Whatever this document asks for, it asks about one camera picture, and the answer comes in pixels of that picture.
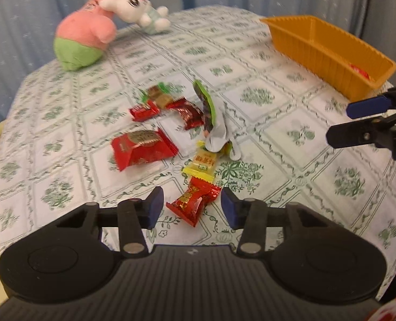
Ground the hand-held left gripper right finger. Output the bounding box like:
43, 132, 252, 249
221, 187, 335, 258

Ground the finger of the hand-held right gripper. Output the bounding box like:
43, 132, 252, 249
325, 109, 396, 161
347, 85, 396, 119

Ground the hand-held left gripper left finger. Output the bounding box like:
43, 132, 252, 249
56, 186, 165, 258

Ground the shiny red candy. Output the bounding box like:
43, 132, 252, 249
165, 177, 222, 228

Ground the yellow candy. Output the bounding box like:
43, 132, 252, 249
182, 141, 233, 184

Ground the large red snack packet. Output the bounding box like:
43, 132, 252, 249
110, 128, 179, 172

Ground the orange plastic tray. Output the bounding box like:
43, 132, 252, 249
260, 15, 396, 101

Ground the green white snack packet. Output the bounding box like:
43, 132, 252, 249
203, 105, 243, 162

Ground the dark red candy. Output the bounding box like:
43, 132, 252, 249
166, 97, 204, 130

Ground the red white wrapped candy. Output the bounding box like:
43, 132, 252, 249
349, 63, 372, 81

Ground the green floral tablecloth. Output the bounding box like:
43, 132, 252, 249
0, 6, 396, 303

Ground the small red snack packet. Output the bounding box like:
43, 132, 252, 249
129, 103, 161, 123

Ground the green brown wrapped candy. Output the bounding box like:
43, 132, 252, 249
139, 82, 173, 108

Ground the red white cloth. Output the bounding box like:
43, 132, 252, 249
365, 294, 396, 321

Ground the pink starfish plush toy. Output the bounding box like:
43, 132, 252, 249
53, 0, 116, 71

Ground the white bunny plush toy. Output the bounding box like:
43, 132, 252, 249
99, 0, 172, 35

